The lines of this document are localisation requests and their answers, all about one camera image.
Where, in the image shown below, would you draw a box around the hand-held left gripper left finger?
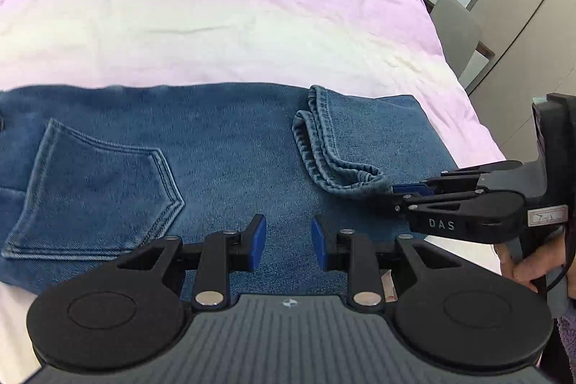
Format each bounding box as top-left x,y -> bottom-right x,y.
116,214 -> 267,307

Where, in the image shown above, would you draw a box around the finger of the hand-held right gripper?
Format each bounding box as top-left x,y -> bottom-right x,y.
393,160 -> 523,194
391,188 -> 489,214

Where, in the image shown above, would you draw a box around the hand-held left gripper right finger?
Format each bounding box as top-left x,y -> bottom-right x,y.
311,215 -> 465,307

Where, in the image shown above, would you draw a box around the blue denim pants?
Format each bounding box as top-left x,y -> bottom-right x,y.
0,82 -> 460,300

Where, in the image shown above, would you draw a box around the person's right hand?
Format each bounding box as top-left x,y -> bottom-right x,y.
494,230 -> 568,294

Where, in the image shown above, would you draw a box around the grey bedside table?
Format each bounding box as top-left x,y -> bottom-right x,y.
464,41 -> 496,96

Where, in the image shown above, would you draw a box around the grey chair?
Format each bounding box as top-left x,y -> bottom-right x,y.
431,0 -> 483,75

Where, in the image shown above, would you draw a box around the purple cloth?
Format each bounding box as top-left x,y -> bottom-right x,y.
553,307 -> 576,384

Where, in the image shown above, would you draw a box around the beige wardrobe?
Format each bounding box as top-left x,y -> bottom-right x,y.
466,0 -> 576,162

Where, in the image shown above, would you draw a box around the pink and white blanket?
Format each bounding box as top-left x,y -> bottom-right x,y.
0,0 -> 507,384

